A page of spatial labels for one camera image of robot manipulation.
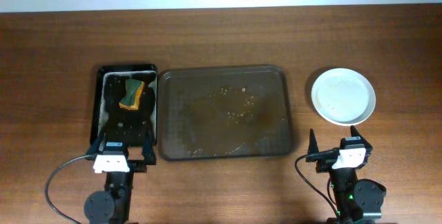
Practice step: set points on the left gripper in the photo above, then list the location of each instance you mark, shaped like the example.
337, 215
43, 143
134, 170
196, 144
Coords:
137, 162

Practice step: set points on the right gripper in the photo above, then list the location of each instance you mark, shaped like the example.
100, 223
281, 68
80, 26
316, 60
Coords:
324, 161

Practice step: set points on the pale blue plate with sauce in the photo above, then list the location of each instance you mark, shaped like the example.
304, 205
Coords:
343, 97

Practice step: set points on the green and orange sponge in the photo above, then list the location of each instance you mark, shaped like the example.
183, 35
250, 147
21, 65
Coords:
131, 100

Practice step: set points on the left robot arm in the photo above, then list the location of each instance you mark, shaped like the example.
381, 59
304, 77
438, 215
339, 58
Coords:
112, 204

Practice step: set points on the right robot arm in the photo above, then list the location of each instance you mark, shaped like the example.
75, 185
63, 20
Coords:
355, 200

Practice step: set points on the black rectangular tray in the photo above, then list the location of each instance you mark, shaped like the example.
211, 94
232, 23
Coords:
118, 124

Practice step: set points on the brown serving tray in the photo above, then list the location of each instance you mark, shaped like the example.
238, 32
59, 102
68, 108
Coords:
224, 112

